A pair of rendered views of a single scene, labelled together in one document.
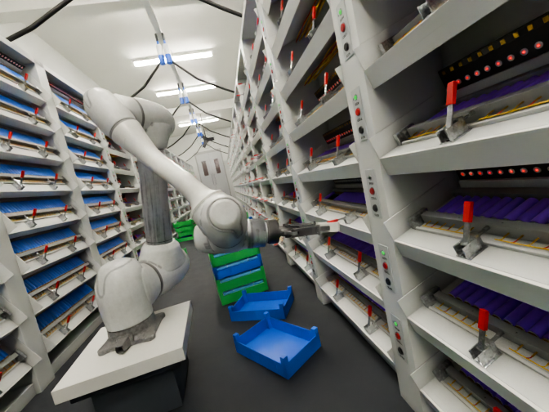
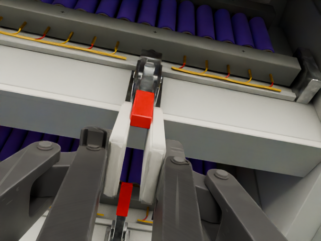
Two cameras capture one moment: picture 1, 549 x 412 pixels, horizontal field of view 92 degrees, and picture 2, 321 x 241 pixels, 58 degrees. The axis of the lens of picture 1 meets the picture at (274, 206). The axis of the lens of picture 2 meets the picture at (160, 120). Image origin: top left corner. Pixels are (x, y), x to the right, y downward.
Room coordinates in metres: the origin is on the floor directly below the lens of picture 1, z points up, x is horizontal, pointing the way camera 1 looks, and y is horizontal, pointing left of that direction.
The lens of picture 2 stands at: (0.83, -0.01, 0.58)
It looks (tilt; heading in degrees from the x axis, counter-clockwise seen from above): 27 degrees down; 274
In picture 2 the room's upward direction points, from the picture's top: 13 degrees clockwise
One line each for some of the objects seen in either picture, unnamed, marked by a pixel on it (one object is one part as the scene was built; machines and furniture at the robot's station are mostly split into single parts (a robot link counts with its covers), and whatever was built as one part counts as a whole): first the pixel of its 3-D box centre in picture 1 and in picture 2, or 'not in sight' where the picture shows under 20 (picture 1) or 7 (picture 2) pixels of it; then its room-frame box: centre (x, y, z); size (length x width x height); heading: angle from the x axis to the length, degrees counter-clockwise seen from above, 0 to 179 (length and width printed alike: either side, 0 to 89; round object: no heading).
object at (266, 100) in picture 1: (278, 154); not in sight; (2.05, -0.11, 0.85); 0.20 x 0.09 x 1.70; 99
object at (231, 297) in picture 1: (241, 286); not in sight; (1.68, 0.32, 0.04); 0.30 x 0.20 x 0.08; 108
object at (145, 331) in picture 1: (131, 329); not in sight; (0.91, 0.59, 0.27); 0.22 x 0.18 x 0.06; 9
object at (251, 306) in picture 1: (261, 302); not in sight; (1.38, 0.18, 0.04); 0.30 x 0.20 x 0.08; 72
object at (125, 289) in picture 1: (124, 288); not in sight; (0.94, 0.59, 0.41); 0.18 x 0.16 x 0.22; 159
